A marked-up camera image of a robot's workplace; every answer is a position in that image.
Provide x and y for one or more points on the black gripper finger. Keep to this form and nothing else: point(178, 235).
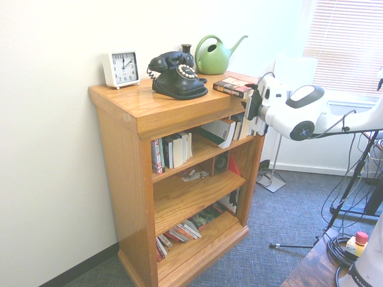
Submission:
point(252, 87)
point(244, 104)

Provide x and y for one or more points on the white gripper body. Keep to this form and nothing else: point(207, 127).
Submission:
point(258, 128)

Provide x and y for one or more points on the thick red black paperback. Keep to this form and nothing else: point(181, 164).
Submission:
point(230, 86)

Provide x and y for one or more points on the white shade floor lamp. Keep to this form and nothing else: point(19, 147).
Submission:
point(294, 71)

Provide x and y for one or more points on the green plastic watering can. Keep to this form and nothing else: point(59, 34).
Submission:
point(214, 61)

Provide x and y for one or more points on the red folder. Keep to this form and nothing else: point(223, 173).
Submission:
point(233, 167)

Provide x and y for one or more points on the grey round speaker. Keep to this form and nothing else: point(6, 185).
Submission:
point(221, 163)

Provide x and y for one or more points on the white paged paperback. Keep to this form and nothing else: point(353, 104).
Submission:
point(190, 145)
point(177, 151)
point(185, 148)

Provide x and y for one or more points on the black rotary telephone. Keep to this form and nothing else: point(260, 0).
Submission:
point(176, 83)

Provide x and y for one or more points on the small dark gadget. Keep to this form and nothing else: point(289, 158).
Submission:
point(203, 174)

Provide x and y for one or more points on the black glossy vase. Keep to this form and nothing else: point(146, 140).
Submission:
point(186, 49)

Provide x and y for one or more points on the white illustrated large book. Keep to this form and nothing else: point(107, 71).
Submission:
point(230, 201)

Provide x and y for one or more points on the small white paper card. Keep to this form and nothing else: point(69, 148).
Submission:
point(188, 177)

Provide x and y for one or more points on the white window blinds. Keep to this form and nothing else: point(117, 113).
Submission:
point(344, 45)

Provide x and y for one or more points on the dark camouflage cover book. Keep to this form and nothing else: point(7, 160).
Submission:
point(206, 216)

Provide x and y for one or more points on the red spine book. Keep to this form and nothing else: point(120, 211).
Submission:
point(154, 155)

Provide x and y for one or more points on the orange white thin book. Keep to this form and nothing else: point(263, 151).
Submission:
point(190, 230)

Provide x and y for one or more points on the black tripod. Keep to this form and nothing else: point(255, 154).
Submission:
point(299, 246)

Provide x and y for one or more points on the white square alarm clock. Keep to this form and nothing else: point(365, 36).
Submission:
point(122, 70)

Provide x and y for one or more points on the wooden oak bookshelf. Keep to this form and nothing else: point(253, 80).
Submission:
point(125, 179)

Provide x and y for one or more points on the dark wooden table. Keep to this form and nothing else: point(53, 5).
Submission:
point(311, 269)

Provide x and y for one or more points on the yellow red emergency stop button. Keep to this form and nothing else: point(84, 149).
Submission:
point(354, 246)

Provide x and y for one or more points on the white red thin book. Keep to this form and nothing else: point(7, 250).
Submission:
point(161, 252)

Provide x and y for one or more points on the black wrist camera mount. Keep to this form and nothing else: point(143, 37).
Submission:
point(255, 104)

